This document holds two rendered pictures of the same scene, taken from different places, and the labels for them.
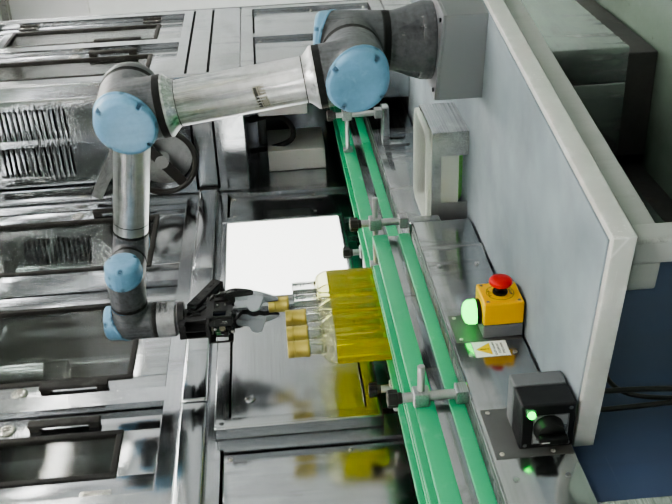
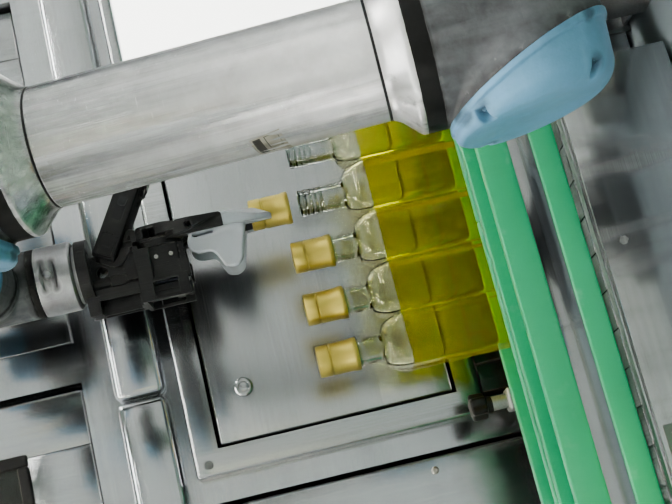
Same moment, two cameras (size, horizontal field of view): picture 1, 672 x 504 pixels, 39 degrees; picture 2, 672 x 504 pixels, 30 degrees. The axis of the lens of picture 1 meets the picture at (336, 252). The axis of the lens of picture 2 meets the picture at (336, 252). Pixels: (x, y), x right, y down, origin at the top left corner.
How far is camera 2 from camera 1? 1.35 m
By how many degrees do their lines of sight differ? 46
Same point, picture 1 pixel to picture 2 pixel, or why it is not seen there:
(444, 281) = (641, 296)
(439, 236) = (610, 120)
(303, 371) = not seen: hidden behind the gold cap
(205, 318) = (138, 287)
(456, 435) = not seen: outside the picture
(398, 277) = (540, 263)
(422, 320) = (606, 410)
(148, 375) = not seen: hidden behind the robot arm
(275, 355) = (263, 253)
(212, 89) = (144, 156)
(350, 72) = (523, 110)
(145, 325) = (23, 317)
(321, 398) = (370, 371)
